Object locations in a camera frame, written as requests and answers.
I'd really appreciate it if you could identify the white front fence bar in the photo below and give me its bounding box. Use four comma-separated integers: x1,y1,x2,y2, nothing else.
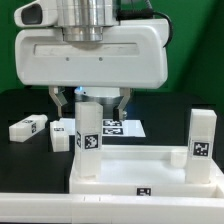
0,193,224,224

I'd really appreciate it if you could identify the white sheet with markers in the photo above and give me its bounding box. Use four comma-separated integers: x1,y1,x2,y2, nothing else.
60,118,145,137

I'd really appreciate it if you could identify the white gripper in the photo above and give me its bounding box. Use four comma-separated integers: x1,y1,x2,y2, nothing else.
15,19,168,121

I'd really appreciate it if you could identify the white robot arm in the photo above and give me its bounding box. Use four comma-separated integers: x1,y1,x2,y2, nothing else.
14,0,173,120

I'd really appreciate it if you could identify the black camera cable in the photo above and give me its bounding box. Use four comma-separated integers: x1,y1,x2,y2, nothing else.
116,9,174,48

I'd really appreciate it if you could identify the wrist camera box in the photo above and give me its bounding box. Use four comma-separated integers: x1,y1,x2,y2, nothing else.
14,0,58,28

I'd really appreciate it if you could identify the white desk top tray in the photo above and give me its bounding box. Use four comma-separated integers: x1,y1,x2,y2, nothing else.
69,145,224,199

